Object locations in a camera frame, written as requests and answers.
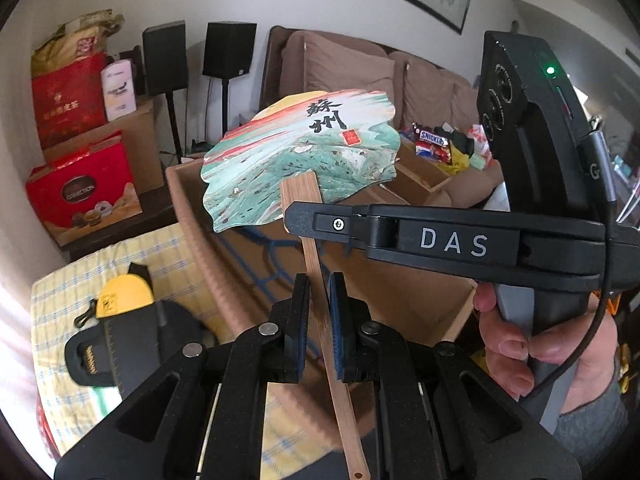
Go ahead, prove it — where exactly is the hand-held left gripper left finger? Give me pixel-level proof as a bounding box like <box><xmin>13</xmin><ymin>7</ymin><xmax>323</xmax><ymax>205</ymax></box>
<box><xmin>54</xmin><ymin>274</ymin><xmax>312</xmax><ymax>480</ymax></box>

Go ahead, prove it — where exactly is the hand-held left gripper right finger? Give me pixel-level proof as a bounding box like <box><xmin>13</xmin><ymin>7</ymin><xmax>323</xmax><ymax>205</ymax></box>
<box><xmin>328</xmin><ymin>272</ymin><xmax>583</xmax><ymax>480</ymax></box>

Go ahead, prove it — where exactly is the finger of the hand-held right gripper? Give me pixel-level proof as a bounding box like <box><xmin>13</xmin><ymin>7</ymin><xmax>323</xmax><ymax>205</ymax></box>
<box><xmin>283</xmin><ymin>201</ymin><xmax>398</xmax><ymax>261</ymax></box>

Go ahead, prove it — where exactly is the painted paper fan bamboo handle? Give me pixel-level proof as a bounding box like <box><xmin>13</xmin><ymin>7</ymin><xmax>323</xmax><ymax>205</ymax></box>
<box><xmin>200</xmin><ymin>89</ymin><xmax>401</xmax><ymax>480</ymax></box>

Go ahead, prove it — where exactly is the large cardboard box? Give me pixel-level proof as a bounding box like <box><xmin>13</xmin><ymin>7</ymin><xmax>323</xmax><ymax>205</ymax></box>
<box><xmin>165</xmin><ymin>157</ymin><xmax>478</xmax><ymax>441</ymax></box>

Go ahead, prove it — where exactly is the person's right forearm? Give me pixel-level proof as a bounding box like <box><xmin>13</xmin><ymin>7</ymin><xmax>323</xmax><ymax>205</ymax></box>
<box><xmin>552</xmin><ymin>374</ymin><xmax>632</xmax><ymax>472</ymax></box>

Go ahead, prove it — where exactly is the person's right hand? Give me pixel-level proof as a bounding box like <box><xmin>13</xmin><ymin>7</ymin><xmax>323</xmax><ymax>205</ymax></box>
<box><xmin>472</xmin><ymin>282</ymin><xmax>622</xmax><ymax>413</ymax></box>

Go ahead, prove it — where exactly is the pile of snack packets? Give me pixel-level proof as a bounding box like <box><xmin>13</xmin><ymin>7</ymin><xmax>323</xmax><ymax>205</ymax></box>
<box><xmin>400</xmin><ymin>122</ymin><xmax>496</xmax><ymax>176</ymax></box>

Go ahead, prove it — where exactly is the shallow cardboard snack box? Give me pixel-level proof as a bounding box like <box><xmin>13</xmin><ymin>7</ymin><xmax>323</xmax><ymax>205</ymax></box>
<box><xmin>390</xmin><ymin>137</ymin><xmax>503</xmax><ymax>196</ymax></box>

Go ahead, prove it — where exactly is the brown sofa cushion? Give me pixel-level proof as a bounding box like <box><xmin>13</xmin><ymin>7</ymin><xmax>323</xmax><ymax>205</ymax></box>
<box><xmin>390</xmin><ymin>51</ymin><xmax>482</xmax><ymax>131</ymax></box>
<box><xmin>280</xmin><ymin>30</ymin><xmax>401</xmax><ymax>128</ymax></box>

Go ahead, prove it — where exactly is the black speaker stand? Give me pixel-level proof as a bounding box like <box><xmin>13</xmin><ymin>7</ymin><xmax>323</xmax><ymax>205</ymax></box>
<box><xmin>219</xmin><ymin>77</ymin><xmax>232</xmax><ymax>135</ymax></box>
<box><xmin>164</xmin><ymin>92</ymin><xmax>185</xmax><ymax>166</ymax></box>

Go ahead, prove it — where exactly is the yellow checked tablecloth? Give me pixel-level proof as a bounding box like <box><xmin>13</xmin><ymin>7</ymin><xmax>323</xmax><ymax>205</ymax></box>
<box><xmin>31</xmin><ymin>222</ymin><xmax>351</xmax><ymax>471</ymax></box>

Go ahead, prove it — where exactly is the black and yellow pouch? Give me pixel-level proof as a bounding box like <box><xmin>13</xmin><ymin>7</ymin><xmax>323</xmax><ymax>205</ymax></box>
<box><xmin>65</xmin><ymin>261</ymin><xmax>216</xmax><ymax>403</ymax></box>

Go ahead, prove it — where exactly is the brown sofa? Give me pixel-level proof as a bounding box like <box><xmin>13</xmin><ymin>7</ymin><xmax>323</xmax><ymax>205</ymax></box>
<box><xmin>260</xmin><ymin>25</ymin><xmax>508</xmax><ymax>211</ymax></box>

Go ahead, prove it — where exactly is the plain brown cardboard box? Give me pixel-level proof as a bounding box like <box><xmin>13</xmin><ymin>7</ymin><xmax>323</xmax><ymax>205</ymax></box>
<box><xmin>42</xmin><ymin>97</ymin><xmax>167</xmax><ymax>197</ymax></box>

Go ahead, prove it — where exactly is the black speaker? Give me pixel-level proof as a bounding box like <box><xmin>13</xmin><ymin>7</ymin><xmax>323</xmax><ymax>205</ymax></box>
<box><xmin>202</xmin><ymin>22</ymin><xmax>257</xmax><ymax>79</ymax></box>
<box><xmin>142</xmin><ymin>21</ymin><xmax>188</xmax><ymax>97</ymax></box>

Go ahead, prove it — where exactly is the white carton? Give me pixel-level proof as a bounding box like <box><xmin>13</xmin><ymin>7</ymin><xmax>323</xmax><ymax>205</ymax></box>
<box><xmin>101</xmin><ymin>59</ymin><xmax>138</xmax><ymax>122</ymax></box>

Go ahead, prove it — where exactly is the red gift box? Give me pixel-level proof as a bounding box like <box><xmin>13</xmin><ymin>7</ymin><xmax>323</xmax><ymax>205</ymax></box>
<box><xmin>26</xmin><ymin>132</ymin><xmax>143</xmax><ymax>247</ymax></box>

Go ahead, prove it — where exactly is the red paper bag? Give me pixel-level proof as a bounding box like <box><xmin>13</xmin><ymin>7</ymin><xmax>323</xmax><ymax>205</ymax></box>
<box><xmin>31</xmin><ymin>52</ymin><xmax>108</xmax><ymax>150</ymax></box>

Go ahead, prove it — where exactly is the gold foil bag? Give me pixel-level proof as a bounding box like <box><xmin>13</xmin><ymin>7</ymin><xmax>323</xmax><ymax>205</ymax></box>
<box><xmin>31</xmin><ymin>9</ymin><xmax>125</xmax><ymax>78</ymax></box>

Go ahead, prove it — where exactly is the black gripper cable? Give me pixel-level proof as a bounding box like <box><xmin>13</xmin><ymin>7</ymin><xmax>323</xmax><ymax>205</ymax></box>
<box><xmin>517</xmin><ymin>130</ymin><xmax>619</xmax><ymax>403</ymax></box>

